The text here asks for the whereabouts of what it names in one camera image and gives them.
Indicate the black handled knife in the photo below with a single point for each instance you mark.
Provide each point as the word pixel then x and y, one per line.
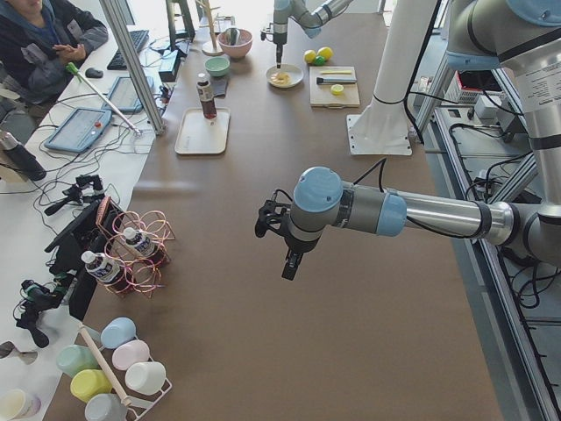
pixel 334 80

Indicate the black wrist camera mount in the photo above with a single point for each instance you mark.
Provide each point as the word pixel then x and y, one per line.
pixel 272 216

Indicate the blue plastic cup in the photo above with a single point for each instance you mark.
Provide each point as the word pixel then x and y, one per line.
pixel 118 332

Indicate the yellow donut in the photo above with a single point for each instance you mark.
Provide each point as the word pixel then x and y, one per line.
pixel 280 78

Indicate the black thermos bottle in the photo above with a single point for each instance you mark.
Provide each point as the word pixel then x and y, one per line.
pixel 24 162

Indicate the water bottle in rack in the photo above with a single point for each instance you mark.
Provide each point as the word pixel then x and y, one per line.
pixel 104 268
pixel 139 242

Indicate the dark drink bottle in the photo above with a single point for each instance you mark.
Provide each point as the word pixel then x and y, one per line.
pixel 206 96

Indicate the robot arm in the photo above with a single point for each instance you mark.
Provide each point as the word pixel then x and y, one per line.
pixel 310 21
pixel 521 35

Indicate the pink plastic cup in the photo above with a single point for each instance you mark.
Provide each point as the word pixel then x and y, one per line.
pixel 130 353

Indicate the blue teach pendant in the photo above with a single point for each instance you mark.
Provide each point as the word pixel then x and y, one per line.
pixel 124 96
pixel 79 131

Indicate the metal ice scoop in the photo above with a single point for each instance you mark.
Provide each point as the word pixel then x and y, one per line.
pixel 232 36

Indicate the white round plate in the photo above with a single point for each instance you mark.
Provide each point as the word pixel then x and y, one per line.
pixel 295 72

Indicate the mint green bowl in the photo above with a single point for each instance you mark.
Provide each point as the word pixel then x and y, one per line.
pixel 217 66

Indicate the wooden cutting board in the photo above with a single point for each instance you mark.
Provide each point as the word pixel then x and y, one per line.
pixel 320 95

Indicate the black camera tripod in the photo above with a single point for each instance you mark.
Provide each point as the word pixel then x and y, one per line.
pixel 74 194
pixel 38 298

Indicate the copper wire bottle rack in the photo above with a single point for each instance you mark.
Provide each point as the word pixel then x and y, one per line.
pixel 143 275

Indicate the seated person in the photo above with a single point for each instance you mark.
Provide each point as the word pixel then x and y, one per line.
pixel 39 39

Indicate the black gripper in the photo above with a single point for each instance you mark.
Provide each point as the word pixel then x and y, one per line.
pixel 297 246
pixel 280 37

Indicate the wooden mug tree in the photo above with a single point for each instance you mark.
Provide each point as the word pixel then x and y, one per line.
pixel 210 48

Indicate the white plastic cup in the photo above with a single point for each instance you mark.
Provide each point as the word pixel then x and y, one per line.
pixel 146 377

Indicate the aluminium frame post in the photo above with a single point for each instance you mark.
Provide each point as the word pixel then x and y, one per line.
pixel 115 19

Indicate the grey plastic cup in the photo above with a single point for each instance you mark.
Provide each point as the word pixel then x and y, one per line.
pixel 105 407

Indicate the pink ribbed bowl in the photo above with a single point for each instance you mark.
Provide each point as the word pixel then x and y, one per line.
pixel 240 50

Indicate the beige serving tray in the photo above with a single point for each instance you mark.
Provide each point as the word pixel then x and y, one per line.
pixel 199 135

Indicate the yellow plastic cup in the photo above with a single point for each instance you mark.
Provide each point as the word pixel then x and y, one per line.
pixel 89 383

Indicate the white wire cup rack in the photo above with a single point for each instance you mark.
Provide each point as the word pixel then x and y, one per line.
pixel 137 404

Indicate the halved lemon slice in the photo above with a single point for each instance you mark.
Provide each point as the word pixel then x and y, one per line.
pixel 337 89

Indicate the grey folded cloth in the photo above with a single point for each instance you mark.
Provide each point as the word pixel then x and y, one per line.
pixel 219 85

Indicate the green lime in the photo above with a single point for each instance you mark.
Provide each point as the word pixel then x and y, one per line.
pixel 319 60

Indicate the black computer mouse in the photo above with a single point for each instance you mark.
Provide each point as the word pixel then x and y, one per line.
pixel 94 73

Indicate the yellow lemon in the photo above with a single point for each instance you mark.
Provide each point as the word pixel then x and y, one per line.
pixel 326 52
pixel 309 56

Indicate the mint plastic cup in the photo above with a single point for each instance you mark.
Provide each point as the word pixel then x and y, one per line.
pixel 72 359

